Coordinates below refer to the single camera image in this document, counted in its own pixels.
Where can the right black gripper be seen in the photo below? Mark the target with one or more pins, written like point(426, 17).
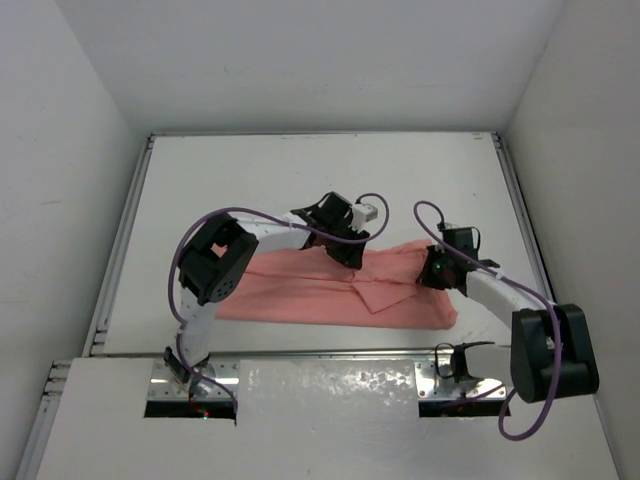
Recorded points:
point(425, 276)

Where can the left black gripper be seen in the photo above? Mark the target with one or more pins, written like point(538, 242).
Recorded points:
point(347, 250)

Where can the salmon pink t-shirt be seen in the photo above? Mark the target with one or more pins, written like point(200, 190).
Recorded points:
point(308, 287)

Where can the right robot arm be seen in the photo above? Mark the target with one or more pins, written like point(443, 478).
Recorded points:
point(547, 340)

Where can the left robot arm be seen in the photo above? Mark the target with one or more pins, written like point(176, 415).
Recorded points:
point(213, 255)

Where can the white front cover panel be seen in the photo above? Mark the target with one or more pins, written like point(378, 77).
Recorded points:
point(305, 420)

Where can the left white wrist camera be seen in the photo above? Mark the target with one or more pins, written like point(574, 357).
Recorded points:
point(362, 213)

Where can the aluminium table frame rail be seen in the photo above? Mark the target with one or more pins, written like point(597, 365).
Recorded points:
point(178, 178)

